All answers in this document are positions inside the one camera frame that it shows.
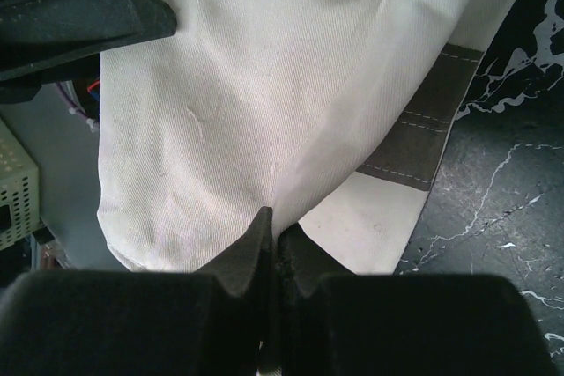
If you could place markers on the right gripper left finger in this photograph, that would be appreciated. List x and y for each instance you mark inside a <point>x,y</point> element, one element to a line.
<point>208,322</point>

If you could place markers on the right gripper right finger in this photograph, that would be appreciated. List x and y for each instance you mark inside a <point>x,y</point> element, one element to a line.
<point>335,322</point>

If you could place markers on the white grey cuff glove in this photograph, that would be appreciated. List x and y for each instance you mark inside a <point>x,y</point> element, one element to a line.
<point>365,224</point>

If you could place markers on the white green glove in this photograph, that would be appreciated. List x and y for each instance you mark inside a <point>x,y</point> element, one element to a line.
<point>258,103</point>

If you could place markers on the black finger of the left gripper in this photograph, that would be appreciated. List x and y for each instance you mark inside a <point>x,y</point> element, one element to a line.
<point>50,41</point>

